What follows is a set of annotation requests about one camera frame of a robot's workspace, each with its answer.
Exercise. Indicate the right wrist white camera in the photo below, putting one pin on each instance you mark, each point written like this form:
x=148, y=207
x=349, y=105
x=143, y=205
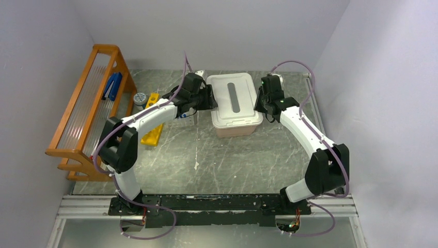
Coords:
x=280, y=78

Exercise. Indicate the blue clamp on rack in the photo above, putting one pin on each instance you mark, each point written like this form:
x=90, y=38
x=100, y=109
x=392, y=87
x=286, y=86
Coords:
x=112, y=87

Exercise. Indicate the white plastic lid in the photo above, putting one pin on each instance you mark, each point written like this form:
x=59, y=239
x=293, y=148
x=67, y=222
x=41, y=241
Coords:
x=236, y=96

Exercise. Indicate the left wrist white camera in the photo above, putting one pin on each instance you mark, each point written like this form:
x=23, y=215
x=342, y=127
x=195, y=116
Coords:
x=202, y=73

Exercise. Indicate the pink plastic bin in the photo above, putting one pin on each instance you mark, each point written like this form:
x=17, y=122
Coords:
x=235, y=131

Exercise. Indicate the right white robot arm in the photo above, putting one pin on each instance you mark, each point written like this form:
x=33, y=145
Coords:
x=328, y=166

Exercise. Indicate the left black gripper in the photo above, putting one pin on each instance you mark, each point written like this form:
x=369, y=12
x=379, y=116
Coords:
x=209, y=103

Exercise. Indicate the yellow test tube rack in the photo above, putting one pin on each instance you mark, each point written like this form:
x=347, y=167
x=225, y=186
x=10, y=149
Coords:
x=152, y=138

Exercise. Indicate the clear acrylic tube rack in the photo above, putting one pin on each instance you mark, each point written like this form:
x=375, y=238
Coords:
x=182, y=122

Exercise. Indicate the wrist white camera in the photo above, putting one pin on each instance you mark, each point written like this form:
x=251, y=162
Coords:
x=202, y=73
x=280, y=78

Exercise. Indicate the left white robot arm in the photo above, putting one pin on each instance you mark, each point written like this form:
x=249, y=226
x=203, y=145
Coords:
x=120, y=138

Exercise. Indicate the wooden drying rack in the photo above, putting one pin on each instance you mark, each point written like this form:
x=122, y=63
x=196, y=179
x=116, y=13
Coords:
x=82, y=122

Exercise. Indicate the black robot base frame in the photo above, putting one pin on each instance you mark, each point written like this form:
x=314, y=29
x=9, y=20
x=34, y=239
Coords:
x=214, y=209

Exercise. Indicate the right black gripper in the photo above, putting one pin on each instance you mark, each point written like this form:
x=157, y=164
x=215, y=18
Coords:
x=257, y=106

